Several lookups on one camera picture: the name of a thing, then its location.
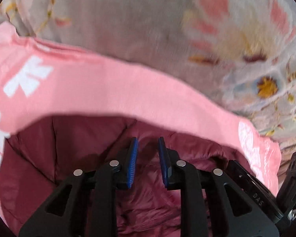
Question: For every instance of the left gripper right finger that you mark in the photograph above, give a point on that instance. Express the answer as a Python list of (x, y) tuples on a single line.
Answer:
[(212, 204)]

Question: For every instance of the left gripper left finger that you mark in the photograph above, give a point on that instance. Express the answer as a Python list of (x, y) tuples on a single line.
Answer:
[(84, 203)]

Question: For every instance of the maroon puffer jacket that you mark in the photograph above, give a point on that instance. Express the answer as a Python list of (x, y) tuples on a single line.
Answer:
[(38, 158)]

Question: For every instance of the pink plush blanket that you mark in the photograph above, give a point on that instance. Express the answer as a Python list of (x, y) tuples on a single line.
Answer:
[(40, 78)]

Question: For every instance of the grey floral bed sheet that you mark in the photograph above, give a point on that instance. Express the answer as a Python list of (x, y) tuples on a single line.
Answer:
[(241, 54)]

